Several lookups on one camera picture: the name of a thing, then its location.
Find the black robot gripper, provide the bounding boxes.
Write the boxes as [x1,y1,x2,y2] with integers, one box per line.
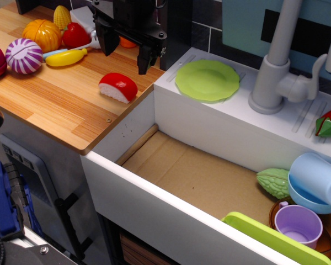
[92,1,167,75]

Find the red white toy sushi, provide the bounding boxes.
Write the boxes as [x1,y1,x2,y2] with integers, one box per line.
[98,73,138,104]

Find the light green plastic plate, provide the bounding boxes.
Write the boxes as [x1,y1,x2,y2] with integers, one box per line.
[175,60,240,102]

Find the white plastic toy utensil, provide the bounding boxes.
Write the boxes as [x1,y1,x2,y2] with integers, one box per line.
[70,6,100,49]

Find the red toy bell pepper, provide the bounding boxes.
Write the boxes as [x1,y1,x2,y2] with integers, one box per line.
[62,22,90,48]

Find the yellow toy banana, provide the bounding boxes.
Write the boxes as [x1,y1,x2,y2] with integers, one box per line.
[45,48,88,67]

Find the yellow toy corn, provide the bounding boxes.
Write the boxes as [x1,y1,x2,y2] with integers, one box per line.
[53,5,71,30]

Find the orange toy pumpkin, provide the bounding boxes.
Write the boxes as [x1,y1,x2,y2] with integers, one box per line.
[22,19,62,53]

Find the light blue toy knife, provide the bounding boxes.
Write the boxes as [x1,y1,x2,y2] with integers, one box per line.
[43,49,68,61]

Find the purple white striped toy onion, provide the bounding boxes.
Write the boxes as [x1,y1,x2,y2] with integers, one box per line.
[5,38,43,75]

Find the white toy sink unit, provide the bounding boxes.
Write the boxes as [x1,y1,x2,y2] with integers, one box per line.
[81,48,331,264]

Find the grey toy faucet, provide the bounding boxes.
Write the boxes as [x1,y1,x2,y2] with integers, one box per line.
[248,1,328,114]

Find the green toy bitter gourd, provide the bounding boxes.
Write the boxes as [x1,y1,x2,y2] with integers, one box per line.
[256,168,289,199]

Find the blue clamp tool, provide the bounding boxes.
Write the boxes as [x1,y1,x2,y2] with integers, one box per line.
[0,161,34,241]

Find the red toy strawberry green leaves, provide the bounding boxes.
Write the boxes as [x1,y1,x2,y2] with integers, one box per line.
[315,111,331,137]

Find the light blue plastic cup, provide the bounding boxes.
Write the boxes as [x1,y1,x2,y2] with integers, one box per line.
[289,152,331,206]

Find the lime green plastic tray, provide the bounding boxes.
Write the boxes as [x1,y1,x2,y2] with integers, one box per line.
[221,211,331,264]

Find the purple plastic cup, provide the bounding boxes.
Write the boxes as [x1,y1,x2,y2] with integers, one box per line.
[274,202,323,249]

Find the light blue plastic bowl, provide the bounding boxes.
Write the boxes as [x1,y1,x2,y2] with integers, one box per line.
[288,176,331,214]

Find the brown transparent plastic bowl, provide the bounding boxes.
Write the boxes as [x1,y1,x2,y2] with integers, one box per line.
[269,197,331,259]

